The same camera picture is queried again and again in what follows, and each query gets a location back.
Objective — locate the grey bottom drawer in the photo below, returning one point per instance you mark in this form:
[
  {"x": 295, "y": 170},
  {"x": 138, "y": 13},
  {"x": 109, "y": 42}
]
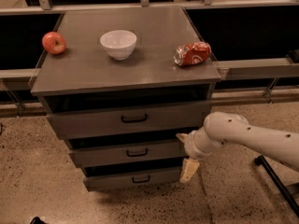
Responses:
[{"x": 134, "y": 179}]

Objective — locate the red apple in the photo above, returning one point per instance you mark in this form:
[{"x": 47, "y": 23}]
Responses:
[{"x": 53, "y": 43}]

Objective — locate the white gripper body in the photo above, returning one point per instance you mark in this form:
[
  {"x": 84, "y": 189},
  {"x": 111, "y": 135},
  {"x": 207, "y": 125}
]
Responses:
[{"x": 192, "y": 146}]

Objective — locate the grey drawer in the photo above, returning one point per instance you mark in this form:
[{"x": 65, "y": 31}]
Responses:
[
  {"x": 119, "y": 154},
  {"x": 134, "y": 119},
  {"x": 134, "y": 179}
]

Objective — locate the grey metal railing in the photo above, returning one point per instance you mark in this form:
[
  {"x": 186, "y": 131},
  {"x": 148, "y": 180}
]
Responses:
[{"x": 22, "y": 79}]

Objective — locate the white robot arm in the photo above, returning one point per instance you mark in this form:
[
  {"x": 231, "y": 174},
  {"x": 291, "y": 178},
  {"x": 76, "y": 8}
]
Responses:
[{"x": 220, "y": 128}]

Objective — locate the black object on floor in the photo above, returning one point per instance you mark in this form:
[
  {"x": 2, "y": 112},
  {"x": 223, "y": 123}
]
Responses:
[{"x": 37, "y": 220}]

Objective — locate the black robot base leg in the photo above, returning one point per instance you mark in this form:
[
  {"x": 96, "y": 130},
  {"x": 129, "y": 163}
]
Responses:
[{"x": 288, "y": 192}]

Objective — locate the white ceramic bowl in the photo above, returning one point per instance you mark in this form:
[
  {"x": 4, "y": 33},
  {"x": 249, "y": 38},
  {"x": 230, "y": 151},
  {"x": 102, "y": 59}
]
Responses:
[{"x": 118, "y": 44}]

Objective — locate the grey top drawer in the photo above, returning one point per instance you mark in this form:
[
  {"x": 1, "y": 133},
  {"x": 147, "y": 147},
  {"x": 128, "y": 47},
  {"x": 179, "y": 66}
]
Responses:
[{"x": 134, "y": 119}]

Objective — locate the grey drawer cabinet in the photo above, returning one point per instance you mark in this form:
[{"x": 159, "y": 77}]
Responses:
[{"x": 84, "y": 77}]

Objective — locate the crushed red soda can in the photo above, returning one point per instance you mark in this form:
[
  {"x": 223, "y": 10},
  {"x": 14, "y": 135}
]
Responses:
[{"x": 192, "y": 54}]

